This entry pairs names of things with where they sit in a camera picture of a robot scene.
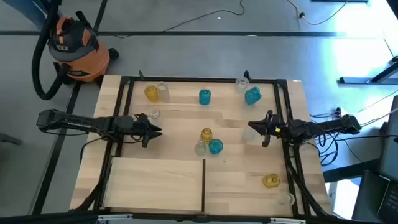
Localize black aluminium table frame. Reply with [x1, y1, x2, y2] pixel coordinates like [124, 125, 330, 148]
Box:
[70, 70, 335, 218]

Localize black desk foot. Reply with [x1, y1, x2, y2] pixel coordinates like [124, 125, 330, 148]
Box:
[338, 55, 398, 85]

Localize wide round yellow vase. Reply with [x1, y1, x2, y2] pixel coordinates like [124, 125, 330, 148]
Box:
[262, 173, 281, 189]

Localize black looped cable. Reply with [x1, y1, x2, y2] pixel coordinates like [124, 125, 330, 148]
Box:
[309, 108, 363, 166]

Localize dark side desk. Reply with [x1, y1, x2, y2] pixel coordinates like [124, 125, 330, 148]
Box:
[322, 157, 398, 224]

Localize teal embossed medallion vase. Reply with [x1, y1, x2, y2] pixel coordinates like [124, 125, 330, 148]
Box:
[208, 138, 224, 156]

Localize clear round glass vase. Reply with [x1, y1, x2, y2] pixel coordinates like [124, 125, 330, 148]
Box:
[234, 76, 250, 94]

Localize tan floor cable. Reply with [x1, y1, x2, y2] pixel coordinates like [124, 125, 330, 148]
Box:
[286, 0, 351, 26]

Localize black straight cable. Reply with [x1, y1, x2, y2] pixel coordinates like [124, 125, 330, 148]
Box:
[338, 133, 398, 139]

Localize dark grey stand foot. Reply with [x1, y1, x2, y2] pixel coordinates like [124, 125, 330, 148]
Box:
[0, 132, 23, 146]

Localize clear ribbed cylinder vase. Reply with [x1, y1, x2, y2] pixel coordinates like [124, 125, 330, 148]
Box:
[148, 108, 162, 127]

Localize black floor cable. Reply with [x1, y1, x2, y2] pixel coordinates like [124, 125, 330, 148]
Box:
[105, 0, 246, 39]

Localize grey laptop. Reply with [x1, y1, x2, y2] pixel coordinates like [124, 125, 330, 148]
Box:
[376, 95, 398, 224]

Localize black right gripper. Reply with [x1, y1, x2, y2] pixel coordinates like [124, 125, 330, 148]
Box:
[248, 109, 292, 147]

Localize small clear glass vase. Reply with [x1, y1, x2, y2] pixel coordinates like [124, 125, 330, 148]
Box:
[277, 191, 295, 207]

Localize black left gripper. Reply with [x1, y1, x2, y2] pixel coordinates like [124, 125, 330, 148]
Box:
[124, 113, 163, 149]

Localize person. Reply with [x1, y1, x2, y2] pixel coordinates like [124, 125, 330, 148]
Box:
[2, 0, 50, 29]

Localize small teal glass vase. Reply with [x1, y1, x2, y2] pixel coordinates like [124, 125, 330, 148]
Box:
[198, 89, 212, 106]

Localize black frame crossbar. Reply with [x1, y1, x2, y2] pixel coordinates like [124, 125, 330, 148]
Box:
[0, 210, 398, 224]

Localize orange black shop vacuum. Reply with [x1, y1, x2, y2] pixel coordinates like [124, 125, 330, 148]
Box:
[47, 11, 121, 83]

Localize tall slim yellow vase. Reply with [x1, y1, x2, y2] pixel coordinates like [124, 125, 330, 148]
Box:
[200, 127, 214, 144]

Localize clear swirl bulb vase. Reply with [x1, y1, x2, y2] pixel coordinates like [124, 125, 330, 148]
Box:
[194, 139, 208, 157]

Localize white cable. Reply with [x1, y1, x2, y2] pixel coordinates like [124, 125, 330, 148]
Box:
[357, 89, 398, 126]

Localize squat yellow diamond-cut vase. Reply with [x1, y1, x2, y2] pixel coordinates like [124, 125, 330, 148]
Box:
[144, 85, 160, 103]

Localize tall clear diamond-cut vase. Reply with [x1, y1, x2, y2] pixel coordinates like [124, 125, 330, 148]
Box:
[157, 81, 171, 103]

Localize silver frame bracket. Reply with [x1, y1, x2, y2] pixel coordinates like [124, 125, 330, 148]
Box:
[269, 217, 306, 224]
[97, 213, 134, 222]

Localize square teal glass vase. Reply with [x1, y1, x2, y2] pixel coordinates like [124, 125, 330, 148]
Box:
[244, 86, 262, 106]

